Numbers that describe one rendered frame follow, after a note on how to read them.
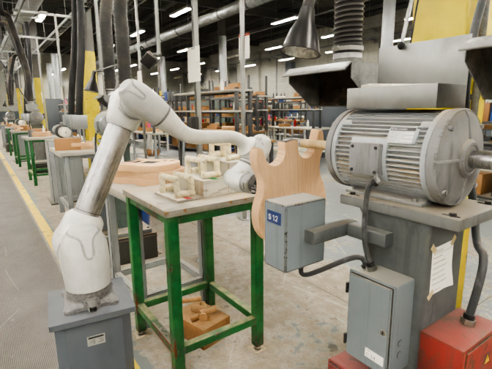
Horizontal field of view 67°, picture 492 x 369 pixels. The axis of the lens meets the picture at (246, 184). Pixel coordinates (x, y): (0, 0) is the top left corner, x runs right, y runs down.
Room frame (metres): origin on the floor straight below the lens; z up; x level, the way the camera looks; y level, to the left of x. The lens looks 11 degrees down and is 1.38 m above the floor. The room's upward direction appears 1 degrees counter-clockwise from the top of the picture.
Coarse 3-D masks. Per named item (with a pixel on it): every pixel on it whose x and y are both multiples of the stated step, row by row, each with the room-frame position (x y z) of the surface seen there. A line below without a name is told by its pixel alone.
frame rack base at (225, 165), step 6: (210, 162) 2.11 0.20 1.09; (222, 162) 2.02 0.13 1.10; (228, 162) 1.99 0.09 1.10; (234, 162) 2.00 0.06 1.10; (210, 168) 2.11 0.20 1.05; (222, 168) 2.02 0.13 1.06; (228, 168) 1.97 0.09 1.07; (222, 174) 2.02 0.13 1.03; (228, 192) 1.97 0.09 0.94; (234, 192) 2.00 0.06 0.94
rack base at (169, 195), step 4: (156, 192) 1.99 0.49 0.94; (168, 192) 1.98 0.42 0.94; (172, 192) 1.98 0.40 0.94; (164, 196) 1.90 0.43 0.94; (168, 196) 1.88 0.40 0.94; (172, 196) 1.88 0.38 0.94; (188, 196) 1.87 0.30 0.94; (192, 196) 1.87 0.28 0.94; (196, 196) 1.87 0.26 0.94; (200, 196) 1.87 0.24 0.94; (172, 200) 1.83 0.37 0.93; (176, 200) 1.80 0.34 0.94; (180, 200) 1.80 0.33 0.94; (184, 200) 1.81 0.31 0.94; (188, 200) 1.82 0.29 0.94; (192, 200) 1.83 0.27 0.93
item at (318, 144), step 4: (304, 140) 1.42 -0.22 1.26; (308, 140) 1.40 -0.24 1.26; (312, 140) 1.39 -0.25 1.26; (316, 140) 1.37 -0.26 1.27; (300, 144) 1.42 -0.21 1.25; (304, 144) 1.41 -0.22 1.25; (308, 144) 1.39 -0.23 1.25; (312, 144) 1.37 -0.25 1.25; (316, 144) 1.36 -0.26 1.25; (320, 144) 1.34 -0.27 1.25; (324, 144) 1.32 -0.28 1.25; (312, 148) 1.39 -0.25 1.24; (316, 148) 1.36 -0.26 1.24; (320, 148) 1.35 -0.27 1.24; (324, 148) 1.33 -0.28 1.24
